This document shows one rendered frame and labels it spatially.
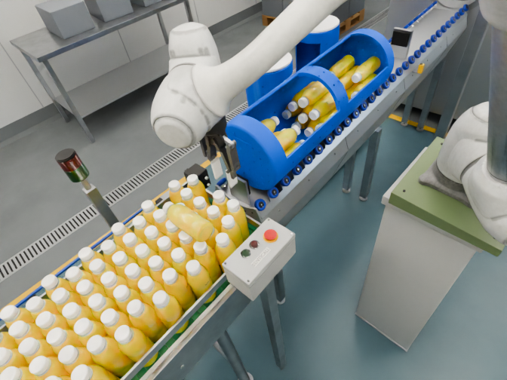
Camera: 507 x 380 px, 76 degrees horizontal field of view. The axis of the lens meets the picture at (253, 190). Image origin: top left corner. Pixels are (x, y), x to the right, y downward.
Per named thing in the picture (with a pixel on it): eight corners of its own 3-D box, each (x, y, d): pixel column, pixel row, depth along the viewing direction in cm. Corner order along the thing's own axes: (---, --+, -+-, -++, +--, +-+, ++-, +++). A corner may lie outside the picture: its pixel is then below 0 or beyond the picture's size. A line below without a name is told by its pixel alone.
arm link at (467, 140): (480, 145, 105) (516, 87, 87) (507, 190, 93) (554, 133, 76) (428, 149, 106) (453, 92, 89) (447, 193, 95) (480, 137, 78)
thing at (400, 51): (407, 57, 186) (413, 29, 175) (404, 60, 184) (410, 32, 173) (390, 54, 191) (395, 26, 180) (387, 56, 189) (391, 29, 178)
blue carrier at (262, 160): (387, 93, 161) (401, 35, 140) (277, 203, 121) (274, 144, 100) (336, 77, 175) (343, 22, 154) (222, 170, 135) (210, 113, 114)
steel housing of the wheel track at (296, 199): (456, 56, 239) (474, 6, 214) (271, 264, 140) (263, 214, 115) (418, 49, 254) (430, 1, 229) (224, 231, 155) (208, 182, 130)
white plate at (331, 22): (303, 13, 222) (303, 15, 223) (289, 29, 206) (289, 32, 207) (344, 14, 212) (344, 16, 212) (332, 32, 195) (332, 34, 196)
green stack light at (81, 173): (93, 174, 111) (85, 163, 107) (75, 185, 108) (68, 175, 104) (84, 167, 114) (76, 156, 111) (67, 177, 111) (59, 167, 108)
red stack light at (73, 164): (85, 163, 107) (79, 154, 104) (68, 174, 104) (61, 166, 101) (76, 156, 111) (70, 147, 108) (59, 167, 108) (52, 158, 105)
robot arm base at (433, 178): (503, 167, 106) (511, 154, 101) (474, 210, 97) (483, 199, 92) (446, 143, 114) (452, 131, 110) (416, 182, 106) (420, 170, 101)
